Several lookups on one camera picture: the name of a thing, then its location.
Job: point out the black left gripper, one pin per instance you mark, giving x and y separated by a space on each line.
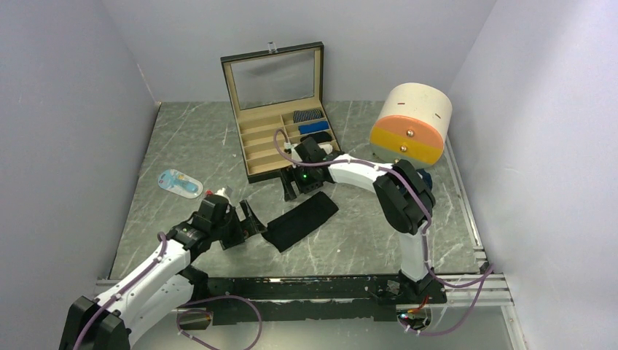
238 237

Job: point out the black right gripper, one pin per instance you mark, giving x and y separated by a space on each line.
289 176

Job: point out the black underwear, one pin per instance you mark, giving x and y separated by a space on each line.
291 227

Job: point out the navy white underwear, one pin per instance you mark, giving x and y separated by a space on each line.
426 177

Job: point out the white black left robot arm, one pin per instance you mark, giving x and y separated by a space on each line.
118 317

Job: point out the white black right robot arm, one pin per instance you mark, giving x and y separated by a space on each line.
404 195

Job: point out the black rolled cloth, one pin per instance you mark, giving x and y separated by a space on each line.
321 137

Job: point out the blue rolled cloth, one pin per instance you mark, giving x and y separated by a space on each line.
314 127

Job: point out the striped rolled cloth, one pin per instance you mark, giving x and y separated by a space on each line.
300 116

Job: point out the blue packaged item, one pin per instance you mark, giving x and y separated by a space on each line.
179 183

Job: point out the black beige organizer box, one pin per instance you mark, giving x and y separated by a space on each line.
265 88

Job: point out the round cream drawer cabinet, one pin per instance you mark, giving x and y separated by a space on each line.
412 125

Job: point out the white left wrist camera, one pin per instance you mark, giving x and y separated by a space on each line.
224 192

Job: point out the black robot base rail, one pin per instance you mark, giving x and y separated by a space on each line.
380 297

